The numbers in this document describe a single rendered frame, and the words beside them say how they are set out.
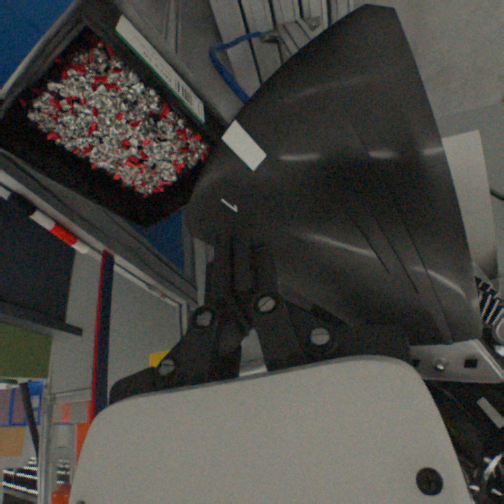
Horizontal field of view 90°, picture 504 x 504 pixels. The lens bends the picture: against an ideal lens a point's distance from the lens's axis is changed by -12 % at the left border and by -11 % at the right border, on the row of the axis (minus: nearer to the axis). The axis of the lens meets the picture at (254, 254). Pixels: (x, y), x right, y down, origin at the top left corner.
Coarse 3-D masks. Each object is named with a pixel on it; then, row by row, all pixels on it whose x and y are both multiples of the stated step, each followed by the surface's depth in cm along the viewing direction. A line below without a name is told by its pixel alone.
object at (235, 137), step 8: (232, 128) 19; (240, 128) 19; (224, 136) 20; (232, 136) 19; (240, 136) 19; (248, 136) 19; (232, 144) 20; (240, 144) 19; (248, 144) 19; (256, 144) 19; (240, 152) 20; (248, 152) 19; (256, 152) 19; (248, 160) 20; (256, 160) 19
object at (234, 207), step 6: (222, 186) 22; (222, 192) 23; (228, 192) 22; (216, 198) 23; (222, 198) 23; (228, 198) 23; (234, 198) 22; (216, 204) 24; (222, 204) 23; (228, 204) 23; (234, 204) 23; (240, 204) 22; (228, 210) 23; (234, 210) 23; (240, 210) 23; (246, 210) 23; (234, 216) 24; (240, 216) 23
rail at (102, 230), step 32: (0, 160) 28; (0, 192) 30; (32, 192) 32; (64, 192) 37; (64, 224) 38; (96, 224) 43; (96, 256) 46; (128, 256) 50; (160, 256) 62; (160, 288) 60; (192, 288) 75
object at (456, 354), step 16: (416, 352) 24; (432, 352) 23; (448, 352) 22; (464, 352) 20; (480, 352) 19; (416, 368) 26; (432, 368) 24; (448, 368) 23; (464, 368) 22; (480, 368) 20; (496, 368) 19
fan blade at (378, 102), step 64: (320, 64) 15; (384, 64) 13; (256, 128) 18; (320, 128) 16; (384, 128) 15; (192, 192) 24; (256, 192) 21; (320, 192) 18; (384, 192) 16; (448, 192) 15; (320, 256) 22; (384, 256) 19; (448, 256) 16; (384, 320) 23; (448, 320) 19
